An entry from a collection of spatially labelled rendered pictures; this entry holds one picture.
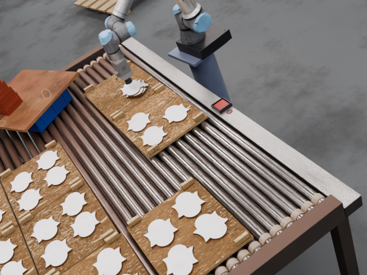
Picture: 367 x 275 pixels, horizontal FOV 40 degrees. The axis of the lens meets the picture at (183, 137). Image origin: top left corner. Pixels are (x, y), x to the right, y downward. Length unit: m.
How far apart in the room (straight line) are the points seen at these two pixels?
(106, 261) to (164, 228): 0.25
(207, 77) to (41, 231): 1.42
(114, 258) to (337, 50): 2.80
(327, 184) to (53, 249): 1.13
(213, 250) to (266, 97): 2.23
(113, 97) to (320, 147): 1.41
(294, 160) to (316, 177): 0.13
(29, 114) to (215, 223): 1.38
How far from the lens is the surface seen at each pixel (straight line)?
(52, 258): 2.15
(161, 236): 1.96
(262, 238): 1.85
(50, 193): 2.45
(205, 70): 3.07
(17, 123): 2.87
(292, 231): 1.81
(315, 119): 3.61
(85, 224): 2.18
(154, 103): 2.63
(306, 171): 2.02
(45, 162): 2.64
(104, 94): 2.90
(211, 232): 1.89
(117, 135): 2.57
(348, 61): 4.08
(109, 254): 2.02
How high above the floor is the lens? 2.38
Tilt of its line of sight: 38 degrees down
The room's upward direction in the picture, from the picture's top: 25 degrees counter-clockwise
